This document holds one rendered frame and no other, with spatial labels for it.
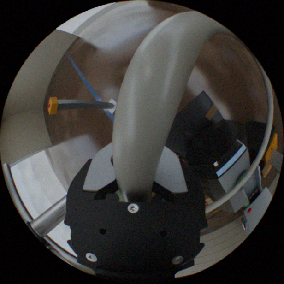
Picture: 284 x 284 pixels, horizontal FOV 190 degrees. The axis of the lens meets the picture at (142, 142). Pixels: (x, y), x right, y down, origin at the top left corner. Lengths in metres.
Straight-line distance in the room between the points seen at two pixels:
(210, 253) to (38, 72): 11.68
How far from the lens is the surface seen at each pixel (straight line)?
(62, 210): 0.63
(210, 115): 1.44
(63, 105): 1.00
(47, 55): 5.81
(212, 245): 5.95
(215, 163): 0.75
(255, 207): 0.76
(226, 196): 0.41
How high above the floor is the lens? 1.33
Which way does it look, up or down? 67 degrees down
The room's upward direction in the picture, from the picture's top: 133 degrees counter-clockwise
